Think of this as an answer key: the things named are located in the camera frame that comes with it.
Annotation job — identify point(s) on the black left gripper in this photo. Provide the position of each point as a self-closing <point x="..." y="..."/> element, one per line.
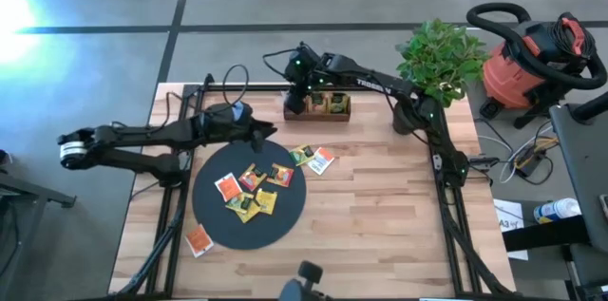
<point x="228" y="125"/>

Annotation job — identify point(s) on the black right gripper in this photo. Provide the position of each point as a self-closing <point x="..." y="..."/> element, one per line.
<point x="299" y="85"/>

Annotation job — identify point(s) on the orange Tazo tea packet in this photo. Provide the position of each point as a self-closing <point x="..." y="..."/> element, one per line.
<point x="321" y="161"/>
<point x="228" y="188"/>
<point x="199" y="240"/>

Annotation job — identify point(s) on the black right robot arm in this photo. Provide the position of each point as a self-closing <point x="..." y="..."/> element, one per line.
<point x="380" y="83"/>

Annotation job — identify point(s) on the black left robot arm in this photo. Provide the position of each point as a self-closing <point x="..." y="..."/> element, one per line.
<point x="142" y="137"/>

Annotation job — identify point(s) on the brown wooden compartment box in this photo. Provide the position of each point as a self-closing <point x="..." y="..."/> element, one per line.
<point x="318" y="117"/>

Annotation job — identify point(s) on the round dark woven placemat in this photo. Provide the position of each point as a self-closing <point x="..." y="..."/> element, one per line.
<point x="223" y="230"/>

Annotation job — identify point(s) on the black rounded device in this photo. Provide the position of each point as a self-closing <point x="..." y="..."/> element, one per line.
<point x="311" y="272"/>

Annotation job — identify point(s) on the green plant in black pot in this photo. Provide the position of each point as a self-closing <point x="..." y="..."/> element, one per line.
<point x="442" y="59"/>

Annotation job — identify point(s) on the red shop vacuum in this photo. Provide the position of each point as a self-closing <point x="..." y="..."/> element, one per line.
<point x="510" y="78"/>

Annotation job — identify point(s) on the black metal stand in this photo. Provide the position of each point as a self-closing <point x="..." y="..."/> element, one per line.
<point x="28" y="192"/>

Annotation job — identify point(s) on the black power brick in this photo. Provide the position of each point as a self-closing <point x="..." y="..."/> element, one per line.
<point x="528" y="164"/>

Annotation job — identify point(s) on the white paper sheet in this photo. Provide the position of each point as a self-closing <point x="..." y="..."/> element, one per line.
<point x="510" y="211"/>

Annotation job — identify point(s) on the white and blue spray bottle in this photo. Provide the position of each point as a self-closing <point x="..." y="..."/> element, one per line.
<point x="558" y="210"/>

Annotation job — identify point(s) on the dark grey cart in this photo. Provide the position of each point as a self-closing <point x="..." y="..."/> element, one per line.
<point x="584" y="163"/>

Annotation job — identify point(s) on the black metal rig frame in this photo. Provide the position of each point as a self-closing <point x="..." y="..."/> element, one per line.
<point x="256" y="87"/>

